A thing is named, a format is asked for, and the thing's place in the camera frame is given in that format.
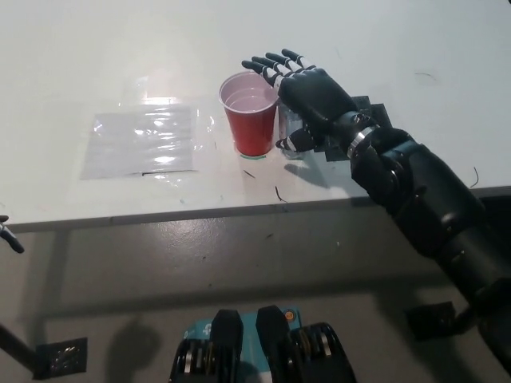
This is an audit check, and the red plastic cup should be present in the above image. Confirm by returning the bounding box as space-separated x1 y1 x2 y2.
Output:
218 71 280 156

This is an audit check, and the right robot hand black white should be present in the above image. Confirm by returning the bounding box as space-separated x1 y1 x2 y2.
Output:
241 48 378 160

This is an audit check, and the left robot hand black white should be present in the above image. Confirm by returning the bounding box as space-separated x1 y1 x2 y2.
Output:
0 215 25 255

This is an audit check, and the clear plastic sheet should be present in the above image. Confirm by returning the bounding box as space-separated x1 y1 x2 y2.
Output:
78 104 219 185

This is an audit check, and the black tape patch on table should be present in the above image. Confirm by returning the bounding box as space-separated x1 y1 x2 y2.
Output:
311 94 391 163

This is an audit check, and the black floor tape patch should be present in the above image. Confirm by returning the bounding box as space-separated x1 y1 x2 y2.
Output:
406 302 460 342
34 337 89 380

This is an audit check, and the robot torso black teal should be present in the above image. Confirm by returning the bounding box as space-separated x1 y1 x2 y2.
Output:
169 305 358 383

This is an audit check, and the clear soap pump bottle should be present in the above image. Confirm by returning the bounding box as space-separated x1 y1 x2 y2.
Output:
277 99 309 161

